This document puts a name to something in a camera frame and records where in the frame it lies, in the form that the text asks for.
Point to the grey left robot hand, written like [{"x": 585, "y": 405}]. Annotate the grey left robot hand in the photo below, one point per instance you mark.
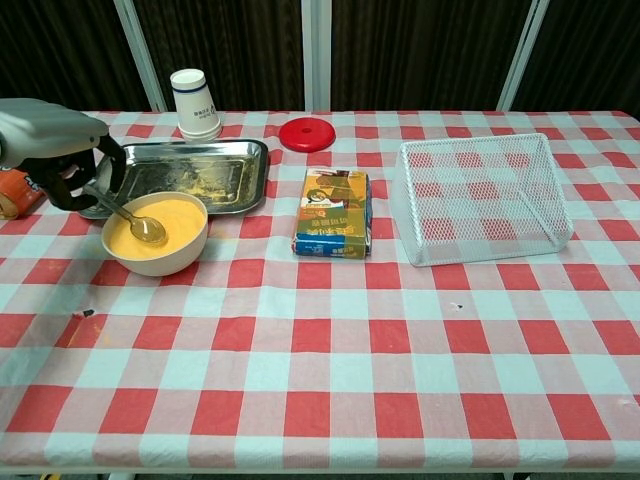
[{"x": 45, "y": 130}]

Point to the metal spoon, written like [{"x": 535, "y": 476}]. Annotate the metal spoon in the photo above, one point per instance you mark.
[{"x": 147, "y": 231}]

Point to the cream round bowl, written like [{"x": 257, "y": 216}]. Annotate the cream round bowl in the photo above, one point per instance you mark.
[{"x": 160, "y": 265}]

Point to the orange cylindrical snack can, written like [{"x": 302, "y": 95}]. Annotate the orange cylindrical snack can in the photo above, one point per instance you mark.
[{"x": 15, "y": 192}]

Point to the dark brown corrugated panel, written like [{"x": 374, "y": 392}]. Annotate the dark brown corrugated panel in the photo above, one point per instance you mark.
[
  {"x": 595, "y": 50},
  {"x": 420, "y": 50},
  {"x": 60, "y": 50},
  {"x": 225, "y": 45}
]

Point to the white paper cup stack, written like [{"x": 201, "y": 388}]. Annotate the white paper cup stack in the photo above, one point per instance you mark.
[{"x": 196, "y": 107}]

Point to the stainless steel tray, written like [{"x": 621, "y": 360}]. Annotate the stainless steel tray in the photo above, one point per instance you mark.
[{"x": 200, "y": 170}]

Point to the red round plastic lid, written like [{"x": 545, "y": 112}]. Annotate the red round plastic lid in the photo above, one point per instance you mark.
[{"x": 306, "y": 134}]

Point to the yellow blue carton box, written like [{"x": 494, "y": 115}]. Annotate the yellow blue carton box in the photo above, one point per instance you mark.
[{"x": 332, "y": 215}]

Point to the red white checkered tablecloth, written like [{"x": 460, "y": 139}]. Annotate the red white checkered tablecloth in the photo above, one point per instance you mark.
[{"x": 320, "y": 350}]

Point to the white partition post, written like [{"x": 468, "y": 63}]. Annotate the white partition post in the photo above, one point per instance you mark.
[
  {"x": 316, "y": 55},
  {"x": 141, "y": 55},
  {"x": 522, "y": 55}
]

